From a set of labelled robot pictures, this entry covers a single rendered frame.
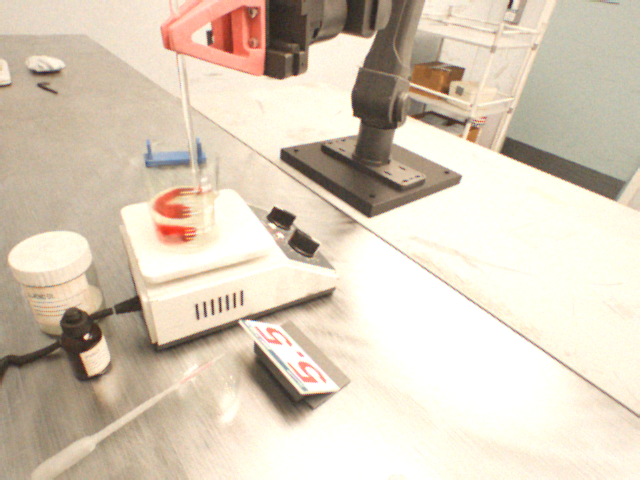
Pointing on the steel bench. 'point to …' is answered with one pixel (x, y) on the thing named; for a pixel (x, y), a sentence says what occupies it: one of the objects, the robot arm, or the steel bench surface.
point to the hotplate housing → (222, 294)
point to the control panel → (288, 240)
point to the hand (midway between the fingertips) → (176, 36)
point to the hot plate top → (149, 265)
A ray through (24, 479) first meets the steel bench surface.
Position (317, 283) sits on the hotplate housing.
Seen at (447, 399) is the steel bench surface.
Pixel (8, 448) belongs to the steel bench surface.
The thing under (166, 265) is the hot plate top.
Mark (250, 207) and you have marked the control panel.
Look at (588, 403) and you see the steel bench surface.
